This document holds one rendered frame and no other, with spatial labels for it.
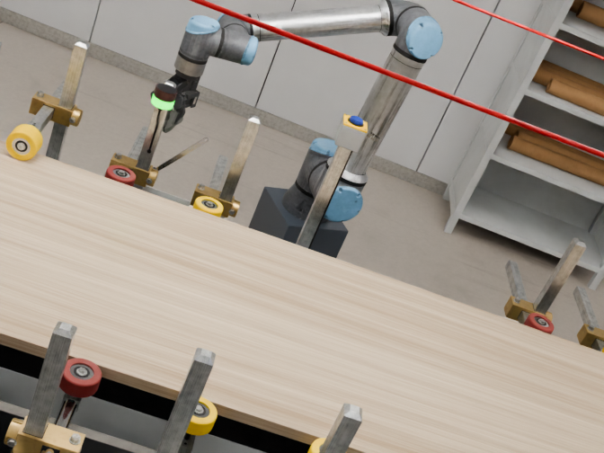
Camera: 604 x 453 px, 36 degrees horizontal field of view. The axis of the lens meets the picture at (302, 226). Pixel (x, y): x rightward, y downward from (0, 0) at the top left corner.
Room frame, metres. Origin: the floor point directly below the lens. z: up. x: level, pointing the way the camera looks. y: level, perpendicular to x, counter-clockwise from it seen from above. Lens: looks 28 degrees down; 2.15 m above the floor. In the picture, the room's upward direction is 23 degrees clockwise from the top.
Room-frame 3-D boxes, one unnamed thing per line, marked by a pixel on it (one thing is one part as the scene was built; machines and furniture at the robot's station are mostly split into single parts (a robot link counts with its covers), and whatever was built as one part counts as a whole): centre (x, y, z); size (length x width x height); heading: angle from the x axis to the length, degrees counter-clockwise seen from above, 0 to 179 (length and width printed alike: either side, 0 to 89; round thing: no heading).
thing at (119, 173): (2.18, 0.50, 0.85); 0.08 x 0.08 x 0.11
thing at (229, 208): (2.36, 0.26, 0.84); 0.14 x 0.06 x 0.05; 98
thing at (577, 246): (2.50, -0.76, 0.88); 0.04 x 0.04 x 0.48; 8
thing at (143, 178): (2.32, 0.50, 0.85); 0.14 x 0.06 x 0.05; 98
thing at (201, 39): (2.61, 0.50, 1.19); 0.10 x 0.09 x 0.12; 114
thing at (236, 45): (2.66, 0.40, 1.19); 0.12 x 0.12 x 0.09; 24
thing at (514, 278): (2.55, -0.71, 0.84); 0.44 x 0.03 x 0.04; 8
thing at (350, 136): (2.40, -0.02, 1.18); 0.07 x 0.07 x 0.08; 8
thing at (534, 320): (2.35, -0.74, 0.85); 0.08 x 0.08 x 0.11
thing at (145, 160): (2.33, 0.48, 0.90); 0.04 x 0.04 x 0.48; 8
